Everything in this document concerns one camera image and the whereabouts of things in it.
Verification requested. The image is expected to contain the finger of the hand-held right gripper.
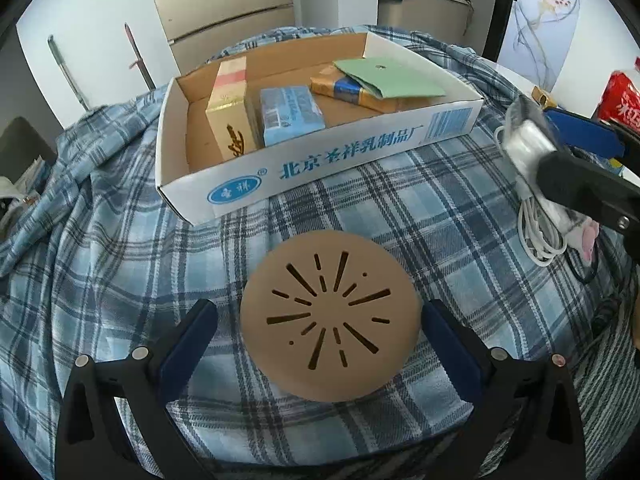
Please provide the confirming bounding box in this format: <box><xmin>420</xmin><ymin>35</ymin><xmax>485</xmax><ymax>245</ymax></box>
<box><xmin>537</xmin><ymin>150</ymin><xmax>640</xmax><ymax>233</ymax></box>
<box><xmin>542</xmin><ymin>107</ymin><xmax>640</xmax><ymax>159</ymax></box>

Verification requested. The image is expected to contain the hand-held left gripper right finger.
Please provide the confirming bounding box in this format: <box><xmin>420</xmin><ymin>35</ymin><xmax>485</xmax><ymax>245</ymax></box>
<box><xmin>422</xmin><ymin>299</ymin><xmax>586</xmax><ymax>480</ymax></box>

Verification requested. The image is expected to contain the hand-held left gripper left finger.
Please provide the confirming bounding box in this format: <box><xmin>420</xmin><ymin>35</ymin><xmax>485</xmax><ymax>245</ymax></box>
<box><xmin>55</xmin><ymin>299</ymin><xmax>218</xmax><ymax>480</ymax></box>

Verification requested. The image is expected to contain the white charger with cable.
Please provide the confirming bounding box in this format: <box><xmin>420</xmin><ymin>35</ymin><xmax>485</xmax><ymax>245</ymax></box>
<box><xmin>494</xmin><ymin>95</ymin><xmax>572</xmax><ymax>267</ymax></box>

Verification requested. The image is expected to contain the round tan slotted lid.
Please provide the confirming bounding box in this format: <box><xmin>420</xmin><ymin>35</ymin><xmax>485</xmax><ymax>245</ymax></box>
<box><xmin>241</xmin><ymin>231</ymin><xmax>422</xmax><ymax>404</ymax></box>

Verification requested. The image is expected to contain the green snap pouch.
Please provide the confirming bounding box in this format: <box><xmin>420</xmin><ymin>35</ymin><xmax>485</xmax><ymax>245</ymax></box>
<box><xmin>332</xmin><ymin>56</ymin><xmax>447</xmax><ymax>100</ymax></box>

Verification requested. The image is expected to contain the white cardboard box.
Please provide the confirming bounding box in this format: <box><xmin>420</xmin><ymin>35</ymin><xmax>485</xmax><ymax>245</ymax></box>
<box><xmin>155</xmin><ymin>30</ymin><xmax>485</xmax><ymax>226</ymax></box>

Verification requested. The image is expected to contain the blue and gold cigarette pack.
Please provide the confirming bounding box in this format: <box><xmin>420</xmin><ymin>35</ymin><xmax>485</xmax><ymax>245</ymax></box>
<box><xmin>309</xmin><ymin>64</ymin><xmax>402</xmax><ymax>114</ymax></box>

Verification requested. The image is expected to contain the light blue tissue pack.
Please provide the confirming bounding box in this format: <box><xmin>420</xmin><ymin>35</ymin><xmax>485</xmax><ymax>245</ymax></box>
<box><xmin>258</xmin><ymin>85</ymin><xmax>327</xmax><ymax>149</ymax></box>

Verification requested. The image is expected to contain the red snack packet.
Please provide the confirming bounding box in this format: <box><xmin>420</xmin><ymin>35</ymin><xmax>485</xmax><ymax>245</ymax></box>
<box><xmin>597</xmin><ymin>70</ymin><xmax>640</xmax><ymax>134</ymax></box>

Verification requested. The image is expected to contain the pink and white small item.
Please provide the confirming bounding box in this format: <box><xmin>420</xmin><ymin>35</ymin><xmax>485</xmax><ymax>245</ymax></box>
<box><xmin>570</xmin><ymin>215</ymin><xmax>601</xmax><ymax>262</ymax></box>

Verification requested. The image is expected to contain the blue plaid shirt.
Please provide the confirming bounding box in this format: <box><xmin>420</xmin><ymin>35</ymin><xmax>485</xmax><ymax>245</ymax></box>
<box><xmin>0</xmin><ymin>25</ymin><xmax>640</xmax><ymax>480</ymax></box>

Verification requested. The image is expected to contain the printed glass door panel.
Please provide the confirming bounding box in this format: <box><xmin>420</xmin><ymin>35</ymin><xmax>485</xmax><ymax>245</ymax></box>
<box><xmin>500</xmin><ymin>0</ymin><xmax>584</xmax><ymax>92</ymax></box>

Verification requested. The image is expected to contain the beige vanity cabinet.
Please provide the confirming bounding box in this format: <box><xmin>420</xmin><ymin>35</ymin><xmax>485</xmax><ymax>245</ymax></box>
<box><xmin>377</xmin><ymin>0</ymin><xmax>474</xmax><ymax>42</ymax></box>

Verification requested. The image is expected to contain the grey crumpled bag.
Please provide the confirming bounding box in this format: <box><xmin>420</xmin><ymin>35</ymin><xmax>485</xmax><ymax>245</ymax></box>
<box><xmin>0</xmin><ymin>160</ymin><xmax>46</xmax><ymax>231</ymax></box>

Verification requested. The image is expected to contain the black cable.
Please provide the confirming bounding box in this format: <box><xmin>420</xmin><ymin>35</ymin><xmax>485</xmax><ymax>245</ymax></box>
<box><xmin>564</xmin><ymin>245</ymin><xmax>602</xmax><ymax>284</ymax></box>

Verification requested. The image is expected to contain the black door frame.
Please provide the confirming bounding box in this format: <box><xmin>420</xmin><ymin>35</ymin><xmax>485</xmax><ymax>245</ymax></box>
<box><xmin>482</xmin><ymin>0</ymin><xmax>519</xmax><ymax>59</ymax></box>

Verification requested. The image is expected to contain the red mop handle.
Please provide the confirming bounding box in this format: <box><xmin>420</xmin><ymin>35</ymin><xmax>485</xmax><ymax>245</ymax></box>
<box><xmin>123</xmin><ymin>22</ymin><xmax>157</xmax><ymax>92</ymax></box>

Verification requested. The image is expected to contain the grey mop handle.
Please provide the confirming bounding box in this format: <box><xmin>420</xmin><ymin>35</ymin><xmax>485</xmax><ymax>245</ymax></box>
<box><xmin>47</xmin><ymin>35</ymin><xmax>92</xmax><ymax>112</ymax></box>

